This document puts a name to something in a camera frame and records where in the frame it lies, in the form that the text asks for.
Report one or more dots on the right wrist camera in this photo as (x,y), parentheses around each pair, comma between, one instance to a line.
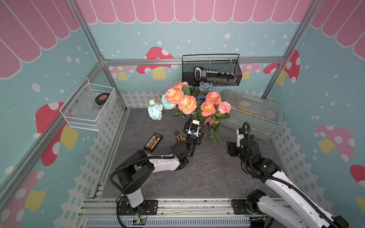
(241,134)

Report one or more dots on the white wire wall basket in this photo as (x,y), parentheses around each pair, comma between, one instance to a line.
(80,110)

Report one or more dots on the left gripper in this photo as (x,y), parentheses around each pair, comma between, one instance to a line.
(201,134)

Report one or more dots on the black mesh wall basket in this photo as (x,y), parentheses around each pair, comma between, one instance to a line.
(216,69)

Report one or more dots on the pink rose stem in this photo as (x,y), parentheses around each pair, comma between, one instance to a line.
(181,84)

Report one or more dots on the dusty blue flower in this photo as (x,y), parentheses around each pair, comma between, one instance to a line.
(204,89)

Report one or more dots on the black red tape measure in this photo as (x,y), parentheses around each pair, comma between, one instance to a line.
(102,98)

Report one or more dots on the light blue flower stem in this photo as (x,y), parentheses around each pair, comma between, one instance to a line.
(157,107)

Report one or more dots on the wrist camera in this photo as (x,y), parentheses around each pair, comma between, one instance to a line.
(241,134)
(193,127)

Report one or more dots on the pink orange flower stem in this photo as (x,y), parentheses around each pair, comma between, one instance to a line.
(214,125)
(208,106)

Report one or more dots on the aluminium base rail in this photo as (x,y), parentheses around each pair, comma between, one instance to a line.
(189,213)

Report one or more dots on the yellow black pliers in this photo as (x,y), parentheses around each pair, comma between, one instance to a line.
(179,136)

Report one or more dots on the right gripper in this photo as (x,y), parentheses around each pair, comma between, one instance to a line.
(231,147)

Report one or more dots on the green clear-lid storage box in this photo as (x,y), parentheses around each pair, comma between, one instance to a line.
(265,117)

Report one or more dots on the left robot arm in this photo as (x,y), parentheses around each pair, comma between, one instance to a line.
(129,177)

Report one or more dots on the glass flower vase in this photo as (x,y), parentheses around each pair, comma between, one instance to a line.
(201,119)

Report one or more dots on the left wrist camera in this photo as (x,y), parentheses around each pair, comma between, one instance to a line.
(193,127)

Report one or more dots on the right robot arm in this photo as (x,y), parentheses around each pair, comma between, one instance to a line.
(304,212)

